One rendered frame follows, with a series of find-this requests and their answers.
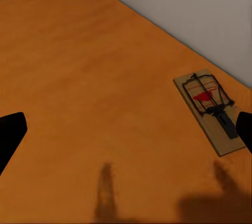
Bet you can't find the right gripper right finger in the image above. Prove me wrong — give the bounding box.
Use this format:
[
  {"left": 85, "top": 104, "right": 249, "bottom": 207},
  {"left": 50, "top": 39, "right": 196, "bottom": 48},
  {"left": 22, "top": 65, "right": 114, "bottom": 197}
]
[{"left": 235, "top": 111, "right": 252, "bottom": 153}]

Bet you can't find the mousetrap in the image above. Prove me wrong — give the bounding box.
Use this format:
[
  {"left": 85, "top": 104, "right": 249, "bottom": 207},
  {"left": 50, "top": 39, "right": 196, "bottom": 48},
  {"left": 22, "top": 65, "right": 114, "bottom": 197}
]
[{"left": 173, "top": 68, "right": 247, "bottom": 157}]

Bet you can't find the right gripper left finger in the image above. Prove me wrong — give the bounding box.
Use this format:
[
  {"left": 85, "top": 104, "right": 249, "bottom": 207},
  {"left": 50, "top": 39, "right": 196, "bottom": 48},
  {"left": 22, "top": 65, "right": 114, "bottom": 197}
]
[{"left": 0, "top": 112, "right": 27, "bottom": 174}]

